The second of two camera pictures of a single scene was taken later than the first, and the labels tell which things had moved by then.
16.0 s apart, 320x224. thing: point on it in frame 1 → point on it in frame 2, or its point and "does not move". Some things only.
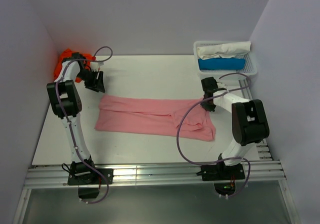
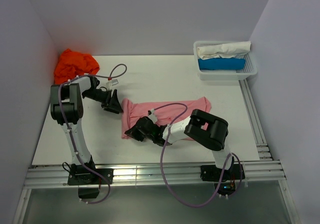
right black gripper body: x=208 y=106 → x=138 y=134
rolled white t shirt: x=225 y=50 does not move
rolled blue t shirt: x=221 y=63 does not move
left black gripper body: x=90 y=78 → x=101 y=96
